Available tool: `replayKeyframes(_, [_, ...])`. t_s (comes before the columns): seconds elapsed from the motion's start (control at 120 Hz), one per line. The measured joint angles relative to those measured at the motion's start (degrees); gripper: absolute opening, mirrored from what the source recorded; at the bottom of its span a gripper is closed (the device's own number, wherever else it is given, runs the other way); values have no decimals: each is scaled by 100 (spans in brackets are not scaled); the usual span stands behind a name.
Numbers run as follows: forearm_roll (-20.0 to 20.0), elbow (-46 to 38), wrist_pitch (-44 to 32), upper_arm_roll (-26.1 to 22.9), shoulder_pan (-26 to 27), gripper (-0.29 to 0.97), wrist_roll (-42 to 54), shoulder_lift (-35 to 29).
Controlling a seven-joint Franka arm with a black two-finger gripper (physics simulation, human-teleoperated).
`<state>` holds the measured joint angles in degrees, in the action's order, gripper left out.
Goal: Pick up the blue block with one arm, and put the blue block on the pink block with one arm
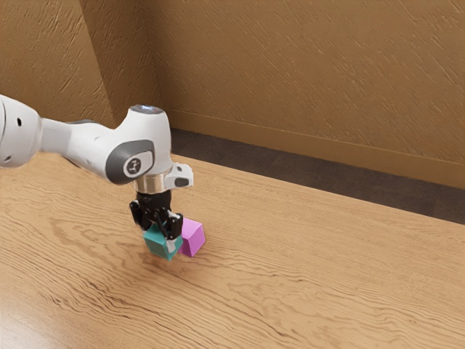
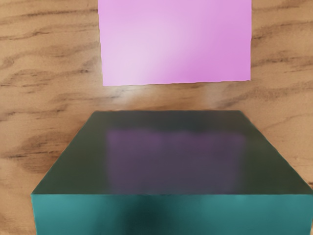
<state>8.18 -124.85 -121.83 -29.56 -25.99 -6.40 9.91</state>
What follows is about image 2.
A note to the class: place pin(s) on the teal block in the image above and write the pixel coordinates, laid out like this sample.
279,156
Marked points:
171,171

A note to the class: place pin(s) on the pink block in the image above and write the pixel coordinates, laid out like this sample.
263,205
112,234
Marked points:
174,41

